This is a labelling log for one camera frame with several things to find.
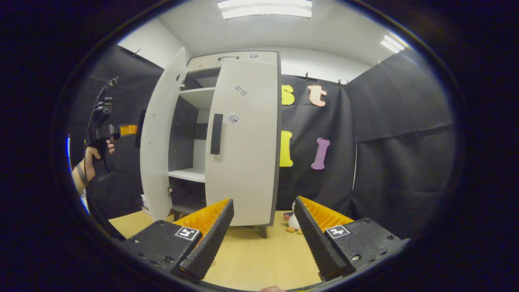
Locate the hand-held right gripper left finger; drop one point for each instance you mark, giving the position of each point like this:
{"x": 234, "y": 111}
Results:
{"x": 209, "y": 243}

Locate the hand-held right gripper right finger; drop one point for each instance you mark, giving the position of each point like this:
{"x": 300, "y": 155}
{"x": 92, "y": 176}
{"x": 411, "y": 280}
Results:
{"x": 316, "y": 239}

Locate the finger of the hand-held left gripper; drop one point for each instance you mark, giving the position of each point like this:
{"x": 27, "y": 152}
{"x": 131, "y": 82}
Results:
{"x": 129, "y": 130}

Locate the grey cabinet door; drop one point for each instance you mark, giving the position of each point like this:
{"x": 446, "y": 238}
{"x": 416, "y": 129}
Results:
{"x": 158, "y": 138}
{"x": 243, "y": 162}

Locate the grey wooden cabinet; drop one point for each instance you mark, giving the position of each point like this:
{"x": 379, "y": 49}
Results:
{"x": 190, "y": 174}

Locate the plush penguin toy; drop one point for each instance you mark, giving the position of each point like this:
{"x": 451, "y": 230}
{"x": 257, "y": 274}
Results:
{"x": 292, "y": 222}

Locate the dark wristband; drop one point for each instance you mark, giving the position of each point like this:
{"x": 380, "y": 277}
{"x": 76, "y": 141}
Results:
{"x": 81, "y": 174}

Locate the brown cover book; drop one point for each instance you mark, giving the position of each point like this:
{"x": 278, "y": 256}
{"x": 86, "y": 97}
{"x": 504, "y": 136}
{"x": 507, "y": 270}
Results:
{"x": 146, "y": 209}

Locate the black backdrop cloth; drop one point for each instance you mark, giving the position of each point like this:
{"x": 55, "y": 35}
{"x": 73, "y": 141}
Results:
{"x": 389, "y": 162}

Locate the long ceiling light panel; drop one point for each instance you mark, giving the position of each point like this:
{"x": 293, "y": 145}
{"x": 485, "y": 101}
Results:
{"x": 265, "y": 8}

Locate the small ceiling light panel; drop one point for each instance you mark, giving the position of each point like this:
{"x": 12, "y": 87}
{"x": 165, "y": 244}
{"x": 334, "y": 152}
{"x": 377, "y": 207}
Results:
{"x": 392, "y": 43}

